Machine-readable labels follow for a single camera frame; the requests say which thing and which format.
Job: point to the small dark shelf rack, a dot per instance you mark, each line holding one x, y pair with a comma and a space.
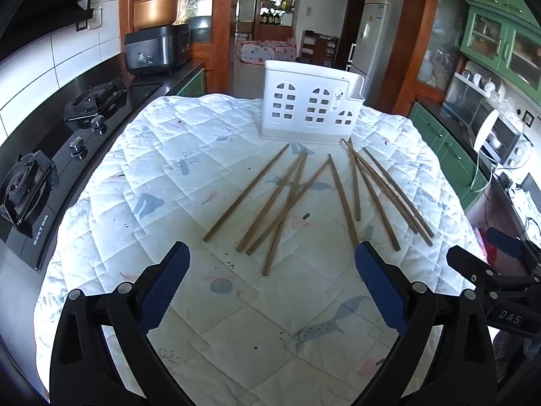
319, 48

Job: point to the white quilted printed blanket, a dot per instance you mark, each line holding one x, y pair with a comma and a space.
177, 203

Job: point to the row of white cups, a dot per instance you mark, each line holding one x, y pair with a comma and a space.
482, 80

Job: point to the black gas stove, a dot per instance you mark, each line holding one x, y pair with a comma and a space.
50, 152

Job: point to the black stove knob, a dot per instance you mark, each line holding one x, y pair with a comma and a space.
100, 123
78, 147

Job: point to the glass door countertop cabinet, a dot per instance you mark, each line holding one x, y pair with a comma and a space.
465, 95

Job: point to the dark wooden door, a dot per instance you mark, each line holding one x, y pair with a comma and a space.
355, 21

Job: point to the pink dotted playpen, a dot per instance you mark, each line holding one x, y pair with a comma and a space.
266, 50

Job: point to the black rice cooker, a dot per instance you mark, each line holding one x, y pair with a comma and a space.
154, 50

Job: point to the silver toaster oven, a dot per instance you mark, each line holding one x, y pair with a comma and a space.
505, 139

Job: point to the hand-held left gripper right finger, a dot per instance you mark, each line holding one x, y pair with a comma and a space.
378, 287

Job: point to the white plastic utensil holder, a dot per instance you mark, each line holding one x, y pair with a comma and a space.
310, 101

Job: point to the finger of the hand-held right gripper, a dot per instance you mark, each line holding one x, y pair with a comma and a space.
505, 242
467, 262

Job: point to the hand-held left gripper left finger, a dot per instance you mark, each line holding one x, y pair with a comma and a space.
167, 287

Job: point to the copper inner pot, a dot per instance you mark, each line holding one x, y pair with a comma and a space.
156, 10

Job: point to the green wall cabinet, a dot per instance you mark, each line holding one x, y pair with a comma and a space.
503, 21

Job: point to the green base cabinet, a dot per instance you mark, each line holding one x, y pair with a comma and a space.
443, 148
190, 84

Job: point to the single brown wooden chopstick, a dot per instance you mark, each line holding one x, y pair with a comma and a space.
398, 192
273, 249
387, 193
345, 203

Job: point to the display cabinet with bottles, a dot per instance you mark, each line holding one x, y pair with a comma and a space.
277, 8

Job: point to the white refrigerator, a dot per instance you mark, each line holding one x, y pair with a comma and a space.
370, 42

